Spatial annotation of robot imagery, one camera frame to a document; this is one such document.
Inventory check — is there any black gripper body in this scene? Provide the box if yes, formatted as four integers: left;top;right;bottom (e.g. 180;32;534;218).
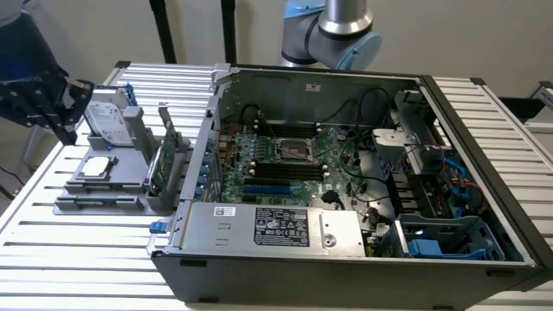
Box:
0;10;70;128

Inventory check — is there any green RAM stick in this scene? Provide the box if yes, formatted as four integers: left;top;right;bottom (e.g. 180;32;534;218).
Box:
80;183;137;191

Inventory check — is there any blue expansion slot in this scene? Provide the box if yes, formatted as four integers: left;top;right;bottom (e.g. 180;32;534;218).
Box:
242;185;291;196

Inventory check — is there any black expansion slot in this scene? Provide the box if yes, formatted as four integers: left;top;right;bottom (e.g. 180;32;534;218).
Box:
240;194;286;203

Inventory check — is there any silver hard disk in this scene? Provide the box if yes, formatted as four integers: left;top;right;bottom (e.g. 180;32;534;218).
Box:
82;91;132;147

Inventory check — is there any silver CPU chip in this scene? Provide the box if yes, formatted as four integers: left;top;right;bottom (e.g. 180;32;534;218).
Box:
81;156;118;178

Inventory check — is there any grey parts rack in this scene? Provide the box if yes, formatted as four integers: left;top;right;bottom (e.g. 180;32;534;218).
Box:
50;106;193;216

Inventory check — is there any green graphics card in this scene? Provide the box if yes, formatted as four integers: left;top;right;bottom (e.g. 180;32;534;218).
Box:
144;102;182;197

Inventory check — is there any black stand pole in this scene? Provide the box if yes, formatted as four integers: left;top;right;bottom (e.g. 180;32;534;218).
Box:
218;0;240;65
148;0;178;64

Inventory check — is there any silver power supply unit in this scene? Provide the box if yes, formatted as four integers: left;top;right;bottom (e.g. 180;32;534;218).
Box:
180;202;365;259

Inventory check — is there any green motherboard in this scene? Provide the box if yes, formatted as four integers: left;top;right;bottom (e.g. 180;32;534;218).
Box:
214;124;367;211

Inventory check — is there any open black PC case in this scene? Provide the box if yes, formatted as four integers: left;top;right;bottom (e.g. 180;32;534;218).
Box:
149;62;549;304

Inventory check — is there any blue-grey disk bay cage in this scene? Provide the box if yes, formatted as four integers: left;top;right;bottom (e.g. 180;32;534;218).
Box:
393;213;507;260

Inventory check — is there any blue disk bracket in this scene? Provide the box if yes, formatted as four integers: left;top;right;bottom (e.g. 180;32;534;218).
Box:
121;83;138;108

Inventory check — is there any thin black floor cable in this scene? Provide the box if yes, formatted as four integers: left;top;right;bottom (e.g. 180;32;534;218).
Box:
0;164;28;202

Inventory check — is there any short black looped wire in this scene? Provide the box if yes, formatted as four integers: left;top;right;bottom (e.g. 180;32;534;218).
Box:
240;103;261;124

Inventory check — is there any CPU socket with metal frame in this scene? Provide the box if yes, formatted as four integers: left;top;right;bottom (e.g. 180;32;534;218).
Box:
269;137;313;163

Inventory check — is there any long black arched wire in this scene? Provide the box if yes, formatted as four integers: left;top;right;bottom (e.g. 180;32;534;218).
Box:
338;86;394;128

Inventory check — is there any grey metal drive bracket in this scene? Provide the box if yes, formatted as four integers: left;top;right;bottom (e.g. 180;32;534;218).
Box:
370;89;455;174

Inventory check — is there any blue SATA wire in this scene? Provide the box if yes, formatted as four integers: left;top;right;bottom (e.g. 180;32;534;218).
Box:
434;154;469;216

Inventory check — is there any red wire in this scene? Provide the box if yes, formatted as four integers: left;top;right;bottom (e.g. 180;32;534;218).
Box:
455;179;485;210

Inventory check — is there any black flat bracket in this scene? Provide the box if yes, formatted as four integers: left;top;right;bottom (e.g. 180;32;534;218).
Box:
495;96;542;119

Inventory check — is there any aluminium rail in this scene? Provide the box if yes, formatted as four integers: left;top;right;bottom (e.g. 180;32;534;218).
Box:
525;80;553;134

